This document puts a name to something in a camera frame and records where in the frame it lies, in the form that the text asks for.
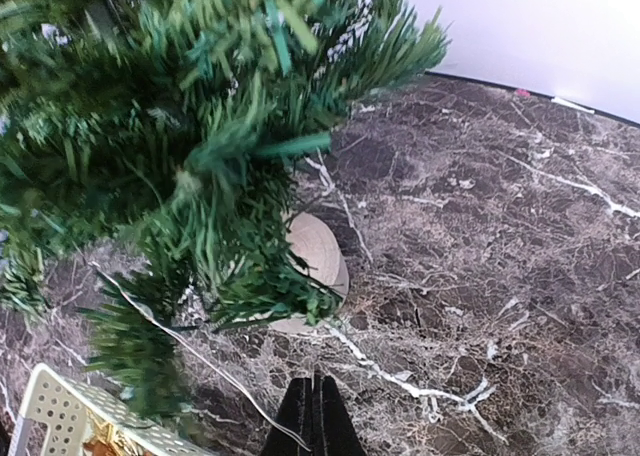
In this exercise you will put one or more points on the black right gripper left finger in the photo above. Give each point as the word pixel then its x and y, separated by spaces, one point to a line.
pixel 294 413

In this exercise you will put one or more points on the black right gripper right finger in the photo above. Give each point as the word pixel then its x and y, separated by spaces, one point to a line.
pixel 333 430

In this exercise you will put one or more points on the small green christmas tree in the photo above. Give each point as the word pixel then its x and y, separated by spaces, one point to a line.
pixel 177 125

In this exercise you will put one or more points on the cream perforated plastic basket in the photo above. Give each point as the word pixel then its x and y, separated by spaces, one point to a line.
pixel 80 419

